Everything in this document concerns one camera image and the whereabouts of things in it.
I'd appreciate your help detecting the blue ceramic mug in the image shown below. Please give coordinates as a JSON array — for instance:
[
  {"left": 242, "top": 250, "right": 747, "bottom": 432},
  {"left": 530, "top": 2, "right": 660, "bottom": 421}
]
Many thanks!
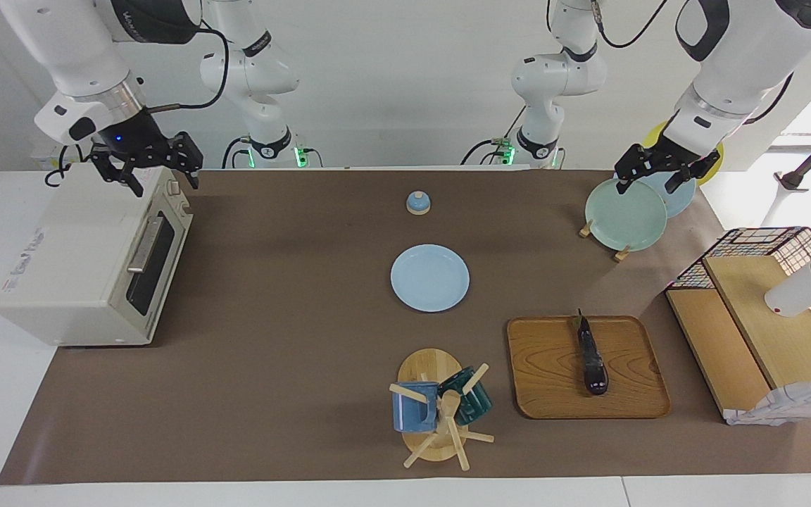
[{"left": 391, "top": 382, "right": 440, "bottom": 433}]

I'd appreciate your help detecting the oven door with glass window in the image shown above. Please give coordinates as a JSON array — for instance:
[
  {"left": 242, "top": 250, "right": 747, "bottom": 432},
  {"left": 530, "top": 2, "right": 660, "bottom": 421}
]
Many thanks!
[{"left": 124, "top": 201, "right": 194, "bottom": 332}]

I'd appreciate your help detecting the brown wooden tray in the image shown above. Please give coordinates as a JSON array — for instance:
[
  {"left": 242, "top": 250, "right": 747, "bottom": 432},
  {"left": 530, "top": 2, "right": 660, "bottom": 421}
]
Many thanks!
[{"left": 506, "top": 315, "right": 672, "bottom": 420}]

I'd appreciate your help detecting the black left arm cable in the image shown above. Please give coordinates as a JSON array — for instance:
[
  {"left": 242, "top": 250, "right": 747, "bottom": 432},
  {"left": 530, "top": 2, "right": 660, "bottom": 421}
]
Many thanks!
[{"left": 589, "top": 0, "right": 668, "bottom": 50}]

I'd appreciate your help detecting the light blue racked plate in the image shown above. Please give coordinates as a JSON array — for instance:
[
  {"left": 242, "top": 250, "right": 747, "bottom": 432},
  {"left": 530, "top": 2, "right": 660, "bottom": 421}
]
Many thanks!
[{"left": 613, "top": 169, "right": 697, "bottom": 219}]

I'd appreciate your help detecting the pale green racked plate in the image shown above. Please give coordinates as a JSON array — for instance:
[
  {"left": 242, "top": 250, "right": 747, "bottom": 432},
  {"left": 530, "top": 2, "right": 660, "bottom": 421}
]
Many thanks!
[{"left": 584, "top": 177, "right": 668, "bottom": 252}]

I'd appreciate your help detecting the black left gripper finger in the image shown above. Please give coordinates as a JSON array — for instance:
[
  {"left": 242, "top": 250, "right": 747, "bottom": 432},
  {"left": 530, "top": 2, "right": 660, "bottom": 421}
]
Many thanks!
[
  {"left": 615, "top": 144, "right": 649, "bottom": 194},
  {"left": 665, "top": 149, "right": 722, "bottom": 194}
]

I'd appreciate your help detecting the yellow racked plate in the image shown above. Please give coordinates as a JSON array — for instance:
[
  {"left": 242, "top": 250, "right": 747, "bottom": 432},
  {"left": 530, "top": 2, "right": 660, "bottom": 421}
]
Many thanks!
[{"left": 641, "top": 120, "right": 724, "bottom": 185}]

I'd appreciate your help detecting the wooden plate rack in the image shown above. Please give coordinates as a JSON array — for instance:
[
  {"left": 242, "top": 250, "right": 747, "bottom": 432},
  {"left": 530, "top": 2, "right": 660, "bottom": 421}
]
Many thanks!
[{"left": 579, "top": 220, "right": 631, "bottom": 263}]

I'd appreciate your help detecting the brown table mat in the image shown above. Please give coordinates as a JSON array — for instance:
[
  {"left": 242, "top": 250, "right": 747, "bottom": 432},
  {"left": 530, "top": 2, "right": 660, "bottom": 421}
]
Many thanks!
[{"left": 0, "top": 169, "right": 811, "bottom": 485}]

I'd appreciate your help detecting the wooden mug tree stand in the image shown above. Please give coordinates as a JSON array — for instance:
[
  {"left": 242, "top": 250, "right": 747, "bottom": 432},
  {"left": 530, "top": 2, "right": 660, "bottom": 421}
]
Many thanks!
[{"left": 389, "top": 348, "right": 496, "bottom": 472}]

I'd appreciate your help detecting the dark purple eggplant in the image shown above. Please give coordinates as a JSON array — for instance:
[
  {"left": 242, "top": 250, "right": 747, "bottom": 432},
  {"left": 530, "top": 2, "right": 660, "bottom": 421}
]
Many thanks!
[{"left": 573, "top": 308, "right": 610, "bottom": 396}]

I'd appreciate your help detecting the black coiled power cable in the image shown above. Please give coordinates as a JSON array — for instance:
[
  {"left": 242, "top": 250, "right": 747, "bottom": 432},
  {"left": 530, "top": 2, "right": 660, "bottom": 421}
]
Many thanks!
[{"left": 44, "top": 144, "right": 94, "bottom": 187}]

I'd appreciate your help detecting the dark green ceramic mug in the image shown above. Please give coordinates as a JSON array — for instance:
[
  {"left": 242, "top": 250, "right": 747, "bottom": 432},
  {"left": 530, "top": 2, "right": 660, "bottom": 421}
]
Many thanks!
[{"left": 438, "top": 366, "right": 493, "bottom": 425}]

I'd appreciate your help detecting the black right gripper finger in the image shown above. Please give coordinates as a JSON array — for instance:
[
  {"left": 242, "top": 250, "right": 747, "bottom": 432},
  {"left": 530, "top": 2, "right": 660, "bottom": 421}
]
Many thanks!
[
  {"left": 91, "top": 146, "right": 146, "bottom": 198},
  {"left": 166, "top": 132, "right": 203, "bottom": 189}
]

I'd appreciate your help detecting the black wire basket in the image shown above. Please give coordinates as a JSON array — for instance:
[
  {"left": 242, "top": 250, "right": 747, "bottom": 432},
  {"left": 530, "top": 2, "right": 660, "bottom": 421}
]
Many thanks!
[{"left": 665, "top": 226, "right": 811, "bottom": 374}]

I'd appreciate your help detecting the cream toaster oven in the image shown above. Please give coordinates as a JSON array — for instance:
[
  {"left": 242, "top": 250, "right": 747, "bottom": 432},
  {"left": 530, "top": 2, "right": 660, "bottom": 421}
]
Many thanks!
[{"left": 0, "top": 163, "right": 194, "bottom": 347}]

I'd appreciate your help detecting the white crumpled cloth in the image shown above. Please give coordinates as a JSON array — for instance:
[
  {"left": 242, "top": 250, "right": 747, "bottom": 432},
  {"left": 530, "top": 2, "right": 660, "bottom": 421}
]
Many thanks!
[{"left": 724, "top": 379, "right": 811, "bottom": 426}]

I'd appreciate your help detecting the light wooden shelf box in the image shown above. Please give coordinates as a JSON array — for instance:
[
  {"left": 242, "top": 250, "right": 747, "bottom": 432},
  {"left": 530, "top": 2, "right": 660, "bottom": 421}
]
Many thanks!
[{"left": 666, "top": 255, "right": 811, "bottom": 423}]

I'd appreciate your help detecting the white cup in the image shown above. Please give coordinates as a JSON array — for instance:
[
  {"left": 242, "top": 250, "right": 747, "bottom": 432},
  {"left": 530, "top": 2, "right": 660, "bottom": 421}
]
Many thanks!
[{"left": 764, "top": 239, "right": 811, "bottom": 318}]

